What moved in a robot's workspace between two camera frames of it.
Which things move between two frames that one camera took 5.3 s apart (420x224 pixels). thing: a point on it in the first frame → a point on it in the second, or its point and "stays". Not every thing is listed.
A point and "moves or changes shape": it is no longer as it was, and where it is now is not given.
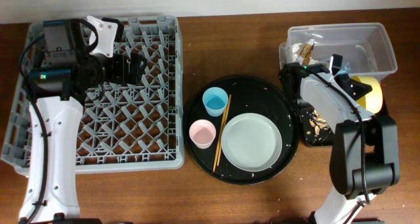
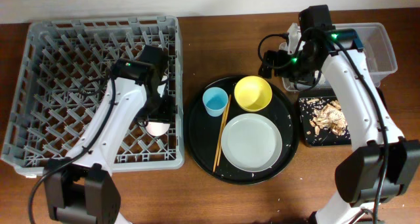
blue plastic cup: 215,100 stays
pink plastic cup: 203,133 → 157,129
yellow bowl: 372,101 moves or changes shape
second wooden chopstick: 224,131 stays
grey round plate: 251,142 stays
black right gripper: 348,84 → 282,57
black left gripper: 135,70 → 165,112
